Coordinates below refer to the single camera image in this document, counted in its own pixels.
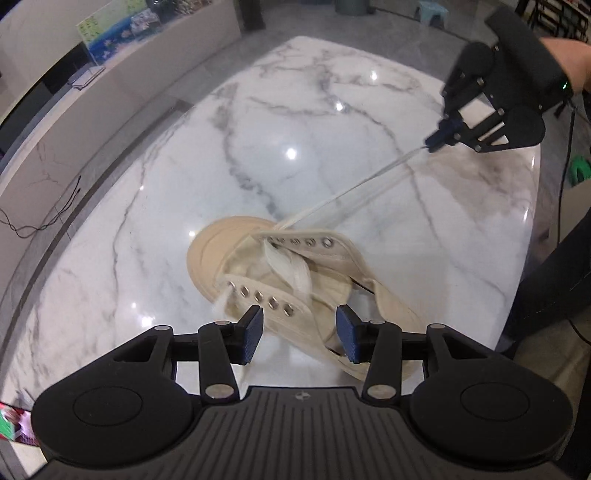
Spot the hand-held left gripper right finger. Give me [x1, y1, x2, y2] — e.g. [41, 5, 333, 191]
[335, 304, 493, 407]

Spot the green plastic stool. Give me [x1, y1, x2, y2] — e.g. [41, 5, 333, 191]
[569, 156, 591, 185]

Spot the beige canvas shoe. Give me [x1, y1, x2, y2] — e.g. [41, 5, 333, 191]
[186, 216, 428, 384]

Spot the black floor cable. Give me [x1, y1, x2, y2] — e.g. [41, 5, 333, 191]
[0, 175, 82, 239]

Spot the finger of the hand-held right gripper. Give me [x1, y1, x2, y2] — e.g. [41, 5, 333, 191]
[426, 110, 509, 154]
[425, 68, 486, 143]

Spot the person's right forearm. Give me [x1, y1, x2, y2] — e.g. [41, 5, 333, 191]
[540, 36, 591, 95]

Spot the white shoelace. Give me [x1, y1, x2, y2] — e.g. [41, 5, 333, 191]
[210, 143, 432, 319]

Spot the painted picture board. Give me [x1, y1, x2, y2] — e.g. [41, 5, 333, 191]
[76, 0, 163, 65]

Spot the smartphone with lit screen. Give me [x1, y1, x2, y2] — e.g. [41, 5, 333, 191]
[0, 401, 40, 446]

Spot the white marble tv console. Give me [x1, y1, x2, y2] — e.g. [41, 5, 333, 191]
[0, 0, 243, 204]

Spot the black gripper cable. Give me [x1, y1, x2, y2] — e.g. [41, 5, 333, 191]
[551, 95, 578, 243]

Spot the blue plastic stool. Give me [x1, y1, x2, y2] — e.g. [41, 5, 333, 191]
[412, 0, 447, 22]

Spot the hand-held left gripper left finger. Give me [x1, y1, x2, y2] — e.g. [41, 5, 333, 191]
[113, 305, 265, 407]

